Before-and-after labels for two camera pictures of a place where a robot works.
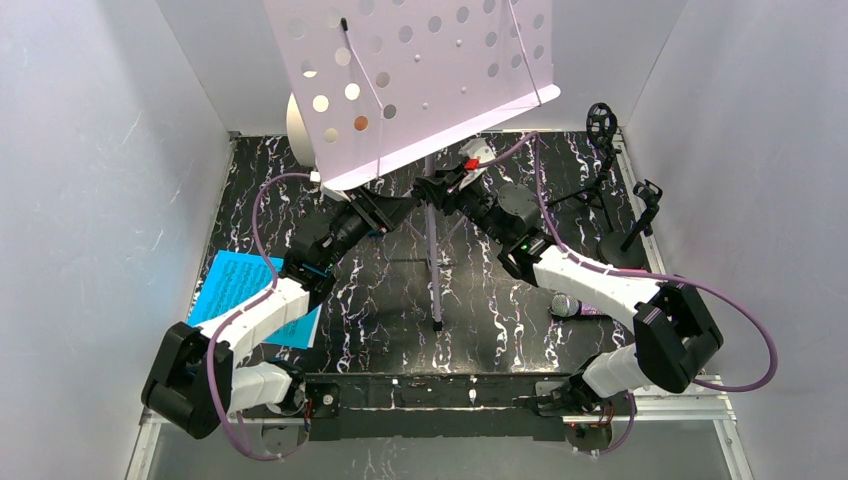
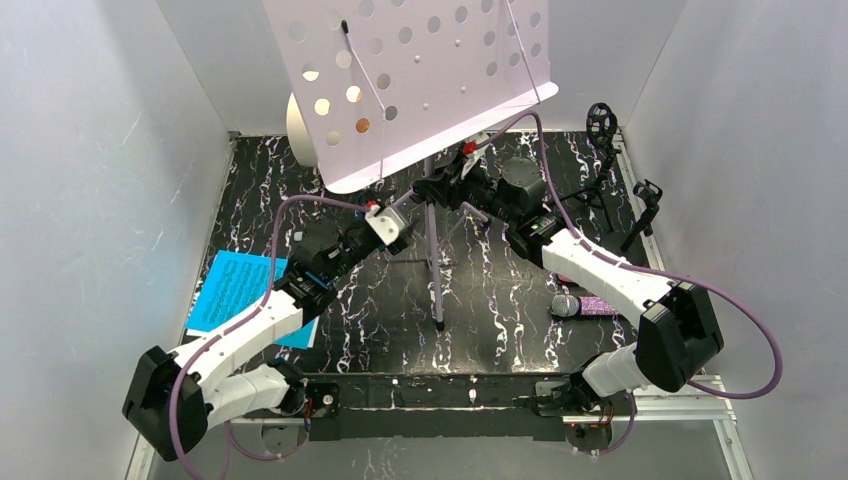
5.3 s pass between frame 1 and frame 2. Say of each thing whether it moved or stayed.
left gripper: moved
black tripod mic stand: stayed
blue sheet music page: stayed
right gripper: stayed
